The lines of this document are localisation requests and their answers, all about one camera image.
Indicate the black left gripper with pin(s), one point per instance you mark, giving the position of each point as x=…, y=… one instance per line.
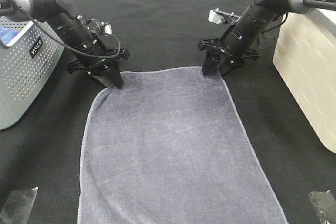
x=96, y=52

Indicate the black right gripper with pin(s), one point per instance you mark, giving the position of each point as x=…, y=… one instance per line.
x=234, y=44

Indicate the grey towel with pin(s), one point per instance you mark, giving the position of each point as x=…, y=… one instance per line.
x=169, y=147

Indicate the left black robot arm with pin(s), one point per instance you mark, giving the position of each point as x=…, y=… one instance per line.
x=52, y=17

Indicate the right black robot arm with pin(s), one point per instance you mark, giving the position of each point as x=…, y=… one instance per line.
x=260, y=13

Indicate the blue towel in basket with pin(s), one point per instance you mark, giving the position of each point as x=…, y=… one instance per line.
x=8, y=35

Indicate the grey perforated laundry basket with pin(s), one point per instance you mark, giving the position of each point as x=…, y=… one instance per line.
x=26, y=66

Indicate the white plastic storage box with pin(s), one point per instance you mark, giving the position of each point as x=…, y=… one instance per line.
x=305, y=59

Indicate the left clear tape strip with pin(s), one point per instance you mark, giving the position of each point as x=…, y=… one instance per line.
x=18, y=206

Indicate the clear tape strip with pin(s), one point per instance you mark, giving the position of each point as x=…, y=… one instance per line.
x=323, y=204
x=18, y=206

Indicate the right clear tape strip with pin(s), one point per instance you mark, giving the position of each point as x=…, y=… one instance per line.
x=323, y=204

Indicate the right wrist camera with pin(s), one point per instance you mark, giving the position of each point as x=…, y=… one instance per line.
x=220, y=17

